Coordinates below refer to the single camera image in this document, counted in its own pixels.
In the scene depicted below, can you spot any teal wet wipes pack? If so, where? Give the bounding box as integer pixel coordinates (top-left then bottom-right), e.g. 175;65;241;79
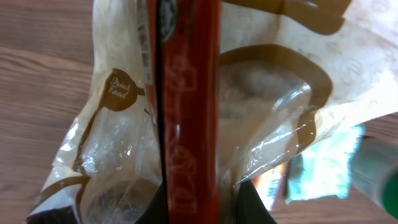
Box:
285;125;365;204

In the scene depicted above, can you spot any beige snack pouch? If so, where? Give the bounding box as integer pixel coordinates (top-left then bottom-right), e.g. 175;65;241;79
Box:
26;0;397;224

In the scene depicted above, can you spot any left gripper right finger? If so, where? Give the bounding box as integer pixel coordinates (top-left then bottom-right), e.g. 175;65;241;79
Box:
235;180;277;224

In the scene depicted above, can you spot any red snack stick packet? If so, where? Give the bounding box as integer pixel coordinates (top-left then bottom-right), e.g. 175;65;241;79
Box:
146;0;220;223

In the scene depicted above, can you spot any orange Kleenex tissue pack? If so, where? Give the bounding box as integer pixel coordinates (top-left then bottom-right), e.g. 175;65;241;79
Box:
251;164;287;211

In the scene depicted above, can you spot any green lid jar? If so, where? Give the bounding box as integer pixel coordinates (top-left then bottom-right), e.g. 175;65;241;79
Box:
350;137;397;218

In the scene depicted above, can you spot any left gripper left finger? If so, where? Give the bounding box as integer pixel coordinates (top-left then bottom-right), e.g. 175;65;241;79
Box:
134;183;169;224

